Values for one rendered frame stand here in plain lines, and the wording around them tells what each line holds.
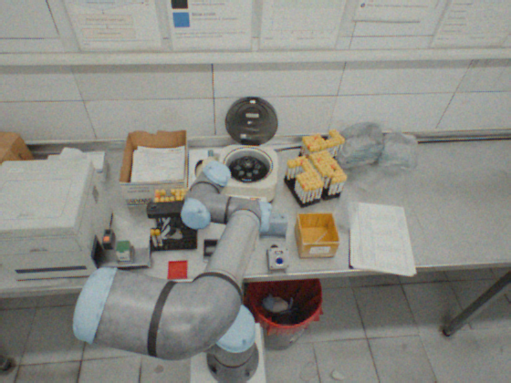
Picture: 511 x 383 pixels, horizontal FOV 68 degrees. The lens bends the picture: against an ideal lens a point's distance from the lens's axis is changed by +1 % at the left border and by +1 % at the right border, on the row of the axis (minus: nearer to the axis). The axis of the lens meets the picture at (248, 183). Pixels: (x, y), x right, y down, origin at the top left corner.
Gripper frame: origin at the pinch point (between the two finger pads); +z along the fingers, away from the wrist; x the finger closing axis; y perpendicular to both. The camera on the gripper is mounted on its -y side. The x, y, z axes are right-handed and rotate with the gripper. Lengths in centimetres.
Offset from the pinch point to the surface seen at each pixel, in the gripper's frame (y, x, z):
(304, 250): 46.9, -2.2, -14.5
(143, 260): -0.3, -1.6, 14.9
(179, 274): 11.8, -5.5, 12.3
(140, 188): -6.2, 25.2, 10.2
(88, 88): -33, 60, 2
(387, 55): 58, 56, -68
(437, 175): 108, 35, -43
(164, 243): 6.2, 5.8, 13.4
